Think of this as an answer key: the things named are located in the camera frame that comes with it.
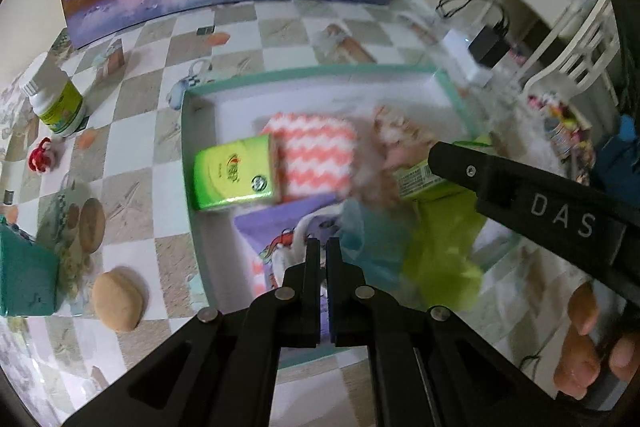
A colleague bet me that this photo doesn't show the teal-rimmed white box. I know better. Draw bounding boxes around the teal-rimmed white box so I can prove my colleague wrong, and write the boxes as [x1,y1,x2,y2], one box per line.
[180,64,516,370]

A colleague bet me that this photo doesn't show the purple tissue packet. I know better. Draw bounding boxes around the purple tissue packet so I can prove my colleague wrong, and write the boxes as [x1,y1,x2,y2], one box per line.
[232,199,351,343]

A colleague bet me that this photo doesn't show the yellow-green cloth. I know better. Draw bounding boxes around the yellow-green cloth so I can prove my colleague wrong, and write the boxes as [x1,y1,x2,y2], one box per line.
[400,192,486,308]

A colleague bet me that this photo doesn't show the red plush toy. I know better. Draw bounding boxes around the red plush toy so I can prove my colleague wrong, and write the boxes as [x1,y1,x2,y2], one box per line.
[27,137,57,172]

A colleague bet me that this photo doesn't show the colourful toy pile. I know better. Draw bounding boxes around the colourful toy pile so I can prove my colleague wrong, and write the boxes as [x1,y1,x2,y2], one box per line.
[530,92,593,182]

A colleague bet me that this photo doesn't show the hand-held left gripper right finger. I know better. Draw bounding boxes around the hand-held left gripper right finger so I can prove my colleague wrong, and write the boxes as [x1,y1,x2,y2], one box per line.
[327,238,593,427]

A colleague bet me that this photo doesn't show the green tissue packet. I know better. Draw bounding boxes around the green tissue packet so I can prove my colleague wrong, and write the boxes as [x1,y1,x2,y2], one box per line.
[192,134,283,212]
[392,159,451,200]

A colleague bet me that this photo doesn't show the tan oval bun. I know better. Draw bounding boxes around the tan oval bun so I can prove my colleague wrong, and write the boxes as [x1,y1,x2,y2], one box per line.
[91,268,150,333]

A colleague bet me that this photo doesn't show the pink chevron sponge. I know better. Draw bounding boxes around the pink chevron sponge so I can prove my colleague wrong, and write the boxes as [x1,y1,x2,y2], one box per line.
[260,112,358,202]

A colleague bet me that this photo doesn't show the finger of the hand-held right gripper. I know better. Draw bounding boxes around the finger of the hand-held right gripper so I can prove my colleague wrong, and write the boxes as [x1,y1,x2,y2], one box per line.
[429,141,516,208]

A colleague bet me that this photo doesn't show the white power adapter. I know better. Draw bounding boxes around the white power adapter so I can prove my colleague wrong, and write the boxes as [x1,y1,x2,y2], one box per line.
[442,29,493,88]

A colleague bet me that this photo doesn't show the black power adapter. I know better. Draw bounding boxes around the black power adapter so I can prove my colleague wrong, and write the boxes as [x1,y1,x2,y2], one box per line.
[469,14,511,66]

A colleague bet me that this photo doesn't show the person's right hand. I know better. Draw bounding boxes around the person's right hand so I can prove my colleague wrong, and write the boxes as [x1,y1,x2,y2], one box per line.
[552,279,640,400]

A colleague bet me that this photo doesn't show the dark blue cloth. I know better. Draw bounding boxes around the dark blue cloth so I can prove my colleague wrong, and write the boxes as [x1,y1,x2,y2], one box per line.
[595,114,640,188]

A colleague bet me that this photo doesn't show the pink fluffy toy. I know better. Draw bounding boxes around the pink fluffy toy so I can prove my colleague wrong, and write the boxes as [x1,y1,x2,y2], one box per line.
[352,104,441,208]

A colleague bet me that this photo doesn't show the light blue cloth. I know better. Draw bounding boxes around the light blue cloth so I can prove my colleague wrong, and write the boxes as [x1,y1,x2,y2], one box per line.
[340,199,416,278]

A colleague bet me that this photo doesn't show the teal box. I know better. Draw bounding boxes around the teal box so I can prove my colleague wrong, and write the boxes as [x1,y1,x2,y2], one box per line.
[0,224,61,318]

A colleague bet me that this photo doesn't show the checkered printed tablecloth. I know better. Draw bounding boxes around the checkered printed tablecloth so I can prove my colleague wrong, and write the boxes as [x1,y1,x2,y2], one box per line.
[0,0,566,427]

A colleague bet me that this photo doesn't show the white plastic bottle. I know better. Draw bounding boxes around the white plastic bottle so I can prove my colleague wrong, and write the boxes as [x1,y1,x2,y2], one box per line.
[20,67,87,138]

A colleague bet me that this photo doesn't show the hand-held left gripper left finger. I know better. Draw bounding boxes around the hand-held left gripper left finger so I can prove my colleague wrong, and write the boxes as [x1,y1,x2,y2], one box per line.
[65,238,322,427]

